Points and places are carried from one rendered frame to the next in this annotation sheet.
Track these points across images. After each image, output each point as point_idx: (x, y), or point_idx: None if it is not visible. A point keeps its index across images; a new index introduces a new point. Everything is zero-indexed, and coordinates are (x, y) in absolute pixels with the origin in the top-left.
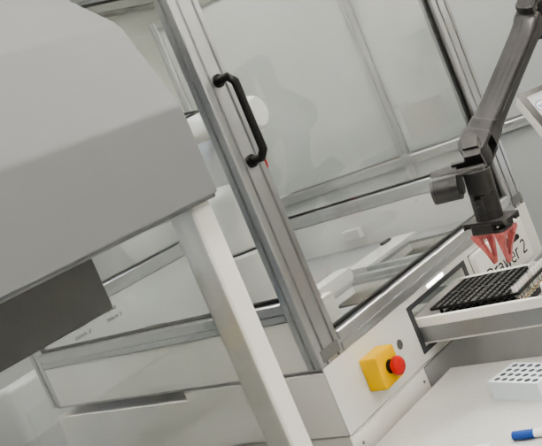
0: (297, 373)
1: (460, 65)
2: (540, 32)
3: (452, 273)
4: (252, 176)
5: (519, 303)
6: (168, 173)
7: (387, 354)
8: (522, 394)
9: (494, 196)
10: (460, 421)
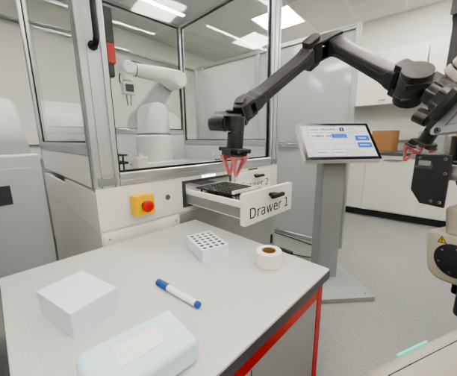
0: (91, 188)
1: None
2: (310, 63)
3: (222, 177)
4: (89, 55)
5: (229, 201)
6: None
7: (146, 198)
8: (196, 252)
9: (240, 136)
10: (157, 251)
